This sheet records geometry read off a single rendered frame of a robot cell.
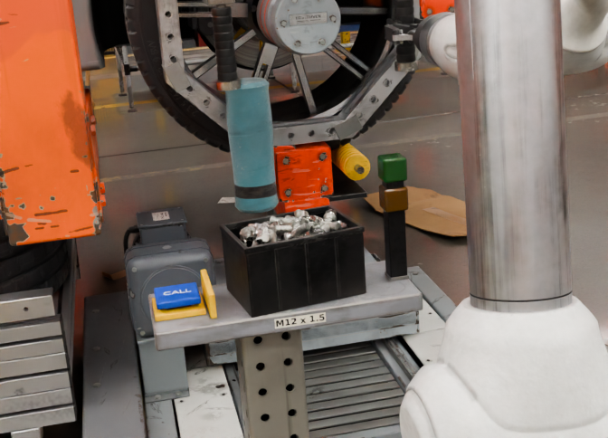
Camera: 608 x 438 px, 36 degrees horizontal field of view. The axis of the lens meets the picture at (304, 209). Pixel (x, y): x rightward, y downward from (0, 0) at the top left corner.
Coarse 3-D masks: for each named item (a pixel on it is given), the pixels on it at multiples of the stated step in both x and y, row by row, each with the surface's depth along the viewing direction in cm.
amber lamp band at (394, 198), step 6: (384, 186) 154; (384, 192) 153; (390, 192) 152; (396, 192) 153; (402, 192) 153; (384, 198) 153; (390, 198) 153; (396, 198) 153; (402, 198) 153; (384, 204) 154; (390, 204) 153; (396, 204) 153; (402, 204) 154; (390, 210) 153; (396, 210) 154; (402, 210) 154
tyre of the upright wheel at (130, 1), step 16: (128, 0) 193; (144, 0) 193; (128, 16) 194; (144, 16) 194; (128, 32) 198; (144, 32) 195; (144, 48) 196; (144, 64) 197; (160, 64) 197; (160, 80) 198; (160, 96) 199; (176, 96) 200; (176, 112) 201; (192, 112) 201; (384, 112) 211; (192, 128) 202; (208, 128) 203; (208, 144) 206; (224, 144) 205; (336, 144) 210
